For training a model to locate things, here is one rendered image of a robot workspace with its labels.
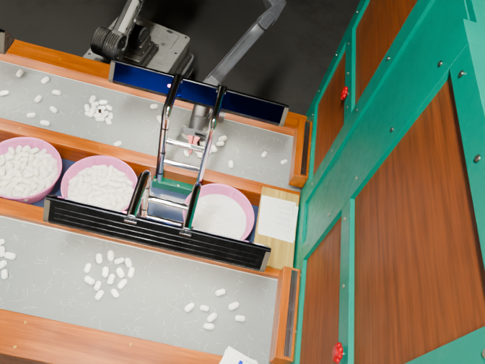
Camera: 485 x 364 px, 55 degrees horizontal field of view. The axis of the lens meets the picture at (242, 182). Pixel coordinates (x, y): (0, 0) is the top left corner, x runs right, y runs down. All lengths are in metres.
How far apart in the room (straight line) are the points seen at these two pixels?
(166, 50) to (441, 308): 2.18
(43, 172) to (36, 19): 1.94
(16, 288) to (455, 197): 1.29
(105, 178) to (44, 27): 1.93
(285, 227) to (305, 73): 1.99
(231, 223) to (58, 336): 0.69
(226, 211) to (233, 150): 0.29
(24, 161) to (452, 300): 1.51
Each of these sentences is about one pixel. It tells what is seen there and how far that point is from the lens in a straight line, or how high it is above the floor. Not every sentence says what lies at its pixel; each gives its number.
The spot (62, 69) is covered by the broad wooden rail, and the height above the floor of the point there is 0.76.
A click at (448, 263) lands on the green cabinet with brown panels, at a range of 0.80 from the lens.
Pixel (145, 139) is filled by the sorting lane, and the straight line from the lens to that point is 1.90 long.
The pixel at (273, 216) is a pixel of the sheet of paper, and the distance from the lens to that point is 1.74.
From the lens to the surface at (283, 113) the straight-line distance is 1.63.
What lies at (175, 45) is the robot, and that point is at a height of 0.47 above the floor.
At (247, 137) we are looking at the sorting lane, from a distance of 1.98.
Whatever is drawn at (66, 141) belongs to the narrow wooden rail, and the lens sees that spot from 1.86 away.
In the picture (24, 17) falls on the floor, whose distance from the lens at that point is 3.63.
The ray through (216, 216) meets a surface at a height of 0.74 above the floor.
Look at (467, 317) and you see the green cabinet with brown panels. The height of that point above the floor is 1.66.
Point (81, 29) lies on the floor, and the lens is 3.52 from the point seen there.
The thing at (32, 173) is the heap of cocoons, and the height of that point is 0.74.
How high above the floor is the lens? 2.23
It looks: 54 degrees down
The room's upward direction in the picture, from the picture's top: 21 degrees clockwise
